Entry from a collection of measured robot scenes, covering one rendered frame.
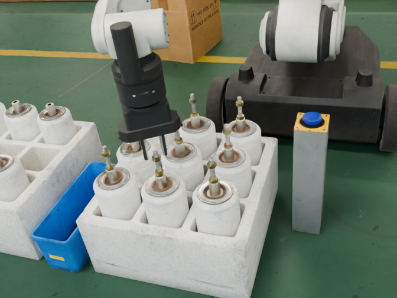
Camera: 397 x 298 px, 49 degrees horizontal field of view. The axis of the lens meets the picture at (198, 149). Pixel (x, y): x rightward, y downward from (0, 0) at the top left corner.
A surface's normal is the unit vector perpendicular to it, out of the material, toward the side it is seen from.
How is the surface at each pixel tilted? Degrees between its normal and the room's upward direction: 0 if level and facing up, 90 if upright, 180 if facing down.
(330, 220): 0
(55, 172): 90
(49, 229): 88
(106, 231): 90
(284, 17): 47
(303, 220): 90
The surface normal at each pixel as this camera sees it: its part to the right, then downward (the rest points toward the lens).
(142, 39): -0.01, 0.59
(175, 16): -0.51, 0.55
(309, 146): -0.30, 0.59
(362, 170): -0.11, -0.80
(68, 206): 0.94, 0.07
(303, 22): -0.29, -0.12
